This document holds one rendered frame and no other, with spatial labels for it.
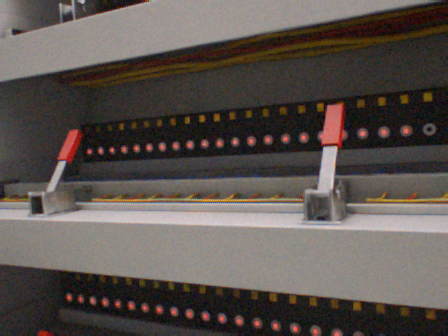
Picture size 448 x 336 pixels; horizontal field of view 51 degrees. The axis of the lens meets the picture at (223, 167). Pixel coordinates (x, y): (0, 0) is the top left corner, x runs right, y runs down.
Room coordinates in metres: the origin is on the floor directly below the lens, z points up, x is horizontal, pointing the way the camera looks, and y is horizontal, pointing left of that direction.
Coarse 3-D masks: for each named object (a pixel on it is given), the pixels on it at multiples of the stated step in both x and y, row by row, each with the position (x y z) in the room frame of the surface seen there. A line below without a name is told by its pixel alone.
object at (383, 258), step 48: (0, 192) 0.56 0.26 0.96; (0, 240) 0.46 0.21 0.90; (48, 240) 0.43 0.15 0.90; (96, 240) 0.40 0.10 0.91; (144, 240) 0.37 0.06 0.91; (192, 240) 0.35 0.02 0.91; (240, 240) 0.33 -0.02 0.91; (288, 240) 0.31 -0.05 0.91; (336, 240) 0.30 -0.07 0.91; (384, 240) 0.28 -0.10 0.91; (432, 240) 0.27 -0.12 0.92; (288, 288) 0.32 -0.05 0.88; (336, 288) 0.30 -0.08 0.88; (384, 288) 0.29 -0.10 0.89; (432, 288) 0.28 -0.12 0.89
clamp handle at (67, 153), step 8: (72, 136) 0.46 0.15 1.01; (80, 136) 0.46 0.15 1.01; (64, 144) 0.46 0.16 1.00; (72, 144) 0.45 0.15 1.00; (64, 152) 0.45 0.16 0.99; (72, 152) 0.46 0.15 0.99; (64, 160) 0.45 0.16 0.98; (56, 168) 0.45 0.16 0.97; (64, 168) 0.45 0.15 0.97; (56, 176) 0.45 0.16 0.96; (56, 184) 0.45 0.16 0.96
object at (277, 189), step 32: (96, 192) 0.49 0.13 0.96; (128, 192) 0.46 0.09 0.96; (160, 192) 0.45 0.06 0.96; (192, 192) 0.43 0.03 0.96; (224, 192) 0.41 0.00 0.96; (256, 192) 0.40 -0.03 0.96; (288, 192) 0.38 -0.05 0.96; (352, 192) 0.36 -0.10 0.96; (384, 192) 0.34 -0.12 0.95; (416, 192) 0.33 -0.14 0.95
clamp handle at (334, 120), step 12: (336, 108) 0.33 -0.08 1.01; (336, 120) 0.33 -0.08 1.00; (324, 132) 0.33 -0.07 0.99; (336, 132) 0.32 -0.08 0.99; (324, 144) 0.32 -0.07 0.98; (336, 144) 0.32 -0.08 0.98; (324, 156) 0.32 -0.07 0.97; (336, 156) 0.32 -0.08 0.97; (324, 168) 0.32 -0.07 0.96; (324, 180) 0.32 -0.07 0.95
